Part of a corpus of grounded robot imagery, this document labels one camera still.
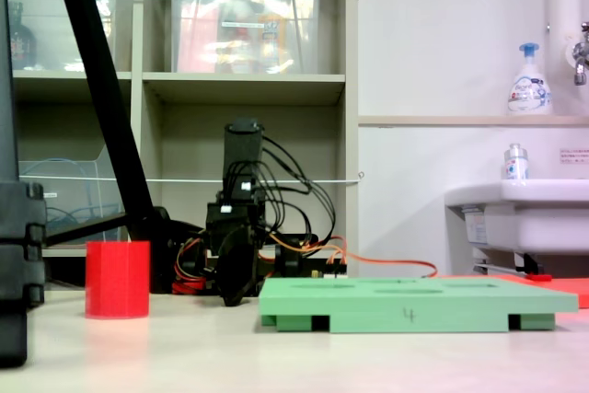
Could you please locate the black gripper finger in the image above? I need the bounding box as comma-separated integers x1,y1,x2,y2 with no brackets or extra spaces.
216,225,257,307

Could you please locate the red octagonal pillar block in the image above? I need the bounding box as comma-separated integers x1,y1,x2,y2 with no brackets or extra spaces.
85,240,152,319

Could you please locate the beige shelf unit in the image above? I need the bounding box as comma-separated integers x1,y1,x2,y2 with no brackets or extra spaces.
4,0,360,293

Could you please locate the thin black tripod strut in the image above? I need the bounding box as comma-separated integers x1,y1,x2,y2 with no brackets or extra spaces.
44,212,129,247

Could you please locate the green shape sorting board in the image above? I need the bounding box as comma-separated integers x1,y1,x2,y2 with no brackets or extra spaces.
258,276,580,334

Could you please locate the clear plastic file tray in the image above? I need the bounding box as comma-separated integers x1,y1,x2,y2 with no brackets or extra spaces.
17,144,128,249

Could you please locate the large clear storage bin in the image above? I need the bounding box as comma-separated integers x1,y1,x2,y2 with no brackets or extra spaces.
168,0,323,75

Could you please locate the pink paper package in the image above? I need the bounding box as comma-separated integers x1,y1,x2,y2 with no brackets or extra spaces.
177,1,220,73

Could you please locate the pink capped bottle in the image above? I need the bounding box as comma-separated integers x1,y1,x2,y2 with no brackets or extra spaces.
258,0,295,75

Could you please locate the notched black tripod leg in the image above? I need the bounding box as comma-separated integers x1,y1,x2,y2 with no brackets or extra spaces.
0,0,47,369

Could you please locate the clear plastic container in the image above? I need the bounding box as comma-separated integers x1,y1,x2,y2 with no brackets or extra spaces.
6,0,119,73

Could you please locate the dark round bottle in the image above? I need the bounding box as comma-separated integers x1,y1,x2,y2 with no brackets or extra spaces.
7,1,38,71

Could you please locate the small clear sanitizer bottle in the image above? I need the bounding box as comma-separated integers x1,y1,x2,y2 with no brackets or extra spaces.
503,143,530,181

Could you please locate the white sink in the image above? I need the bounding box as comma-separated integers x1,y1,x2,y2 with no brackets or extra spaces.
444,179,589,274

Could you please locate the white foam soap bottle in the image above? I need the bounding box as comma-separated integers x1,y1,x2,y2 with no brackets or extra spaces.
506,41,554,117

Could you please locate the metal faucet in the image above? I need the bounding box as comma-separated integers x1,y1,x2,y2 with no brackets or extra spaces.
570,21,589,87

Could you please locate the black servo cable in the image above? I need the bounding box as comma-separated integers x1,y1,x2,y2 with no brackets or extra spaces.
227,134,338,251

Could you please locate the orange cable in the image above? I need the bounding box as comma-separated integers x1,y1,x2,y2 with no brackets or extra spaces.
266,234,438,280

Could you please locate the white wall notice label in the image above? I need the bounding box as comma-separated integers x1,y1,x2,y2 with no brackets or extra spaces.
560,147,589,165

